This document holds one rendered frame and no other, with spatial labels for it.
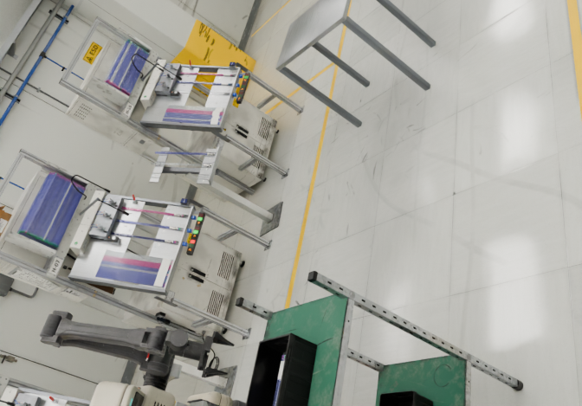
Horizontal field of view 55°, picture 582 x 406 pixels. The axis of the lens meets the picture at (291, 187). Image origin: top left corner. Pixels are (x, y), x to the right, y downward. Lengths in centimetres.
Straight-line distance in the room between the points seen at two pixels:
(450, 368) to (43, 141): 485
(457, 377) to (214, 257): 272
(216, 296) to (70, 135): 266
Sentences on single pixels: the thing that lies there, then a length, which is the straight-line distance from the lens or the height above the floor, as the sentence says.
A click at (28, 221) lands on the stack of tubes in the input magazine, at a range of 424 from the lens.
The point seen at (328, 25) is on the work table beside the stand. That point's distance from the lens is 368.
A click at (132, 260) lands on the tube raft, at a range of 412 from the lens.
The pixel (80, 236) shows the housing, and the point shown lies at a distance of 427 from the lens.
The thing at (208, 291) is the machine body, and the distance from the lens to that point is 448.
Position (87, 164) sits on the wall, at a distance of 626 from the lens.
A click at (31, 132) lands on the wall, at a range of 622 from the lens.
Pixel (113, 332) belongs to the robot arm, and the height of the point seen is 146.
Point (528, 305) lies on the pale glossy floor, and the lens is 264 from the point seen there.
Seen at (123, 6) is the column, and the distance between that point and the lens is 679.
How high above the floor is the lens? 205
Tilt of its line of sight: 26 degrees down
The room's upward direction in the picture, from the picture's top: 59 degrees counter-clockwise
